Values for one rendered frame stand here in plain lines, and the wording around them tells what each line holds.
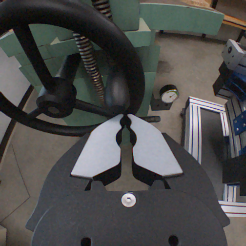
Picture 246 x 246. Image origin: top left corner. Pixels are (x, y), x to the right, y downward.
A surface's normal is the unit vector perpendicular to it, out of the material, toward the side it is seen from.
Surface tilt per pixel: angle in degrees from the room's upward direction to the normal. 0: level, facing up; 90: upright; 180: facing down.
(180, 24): 90
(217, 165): 0
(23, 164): 0
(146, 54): 90
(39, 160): 0
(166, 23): 90
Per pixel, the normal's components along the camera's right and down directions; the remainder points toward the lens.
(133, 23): 0.04, 0.87
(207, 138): -0.06, -0.49
